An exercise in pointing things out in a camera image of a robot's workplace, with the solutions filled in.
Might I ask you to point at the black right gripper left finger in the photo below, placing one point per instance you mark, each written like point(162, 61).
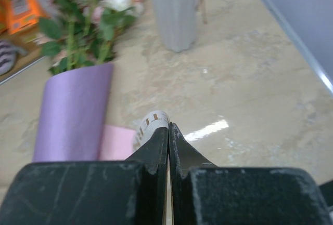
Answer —
point(152, 157)

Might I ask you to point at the white wire wooden shelf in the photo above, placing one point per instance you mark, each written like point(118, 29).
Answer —
point(19, 34)

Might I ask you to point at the pink wrapping paper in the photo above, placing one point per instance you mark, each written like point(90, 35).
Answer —
point(116, 143)

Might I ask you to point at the purple wrapping paper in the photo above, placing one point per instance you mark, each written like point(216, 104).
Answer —
point(72, 115)

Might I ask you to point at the orange blister pack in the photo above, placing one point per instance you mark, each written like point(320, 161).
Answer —
point(22, 14)

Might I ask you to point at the pink flower bunch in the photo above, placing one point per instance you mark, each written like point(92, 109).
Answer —
point(82, 33)

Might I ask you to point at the purple wavy pad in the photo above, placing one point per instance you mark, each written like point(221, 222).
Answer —
point(9, 53)

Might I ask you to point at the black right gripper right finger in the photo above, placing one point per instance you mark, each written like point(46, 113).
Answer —
point(182, 157)

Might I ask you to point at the beige printed ribbon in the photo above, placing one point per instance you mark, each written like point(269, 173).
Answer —
point(152, 121)

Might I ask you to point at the white ribbed ceramic vase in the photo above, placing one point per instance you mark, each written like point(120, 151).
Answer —
point(176, 23)

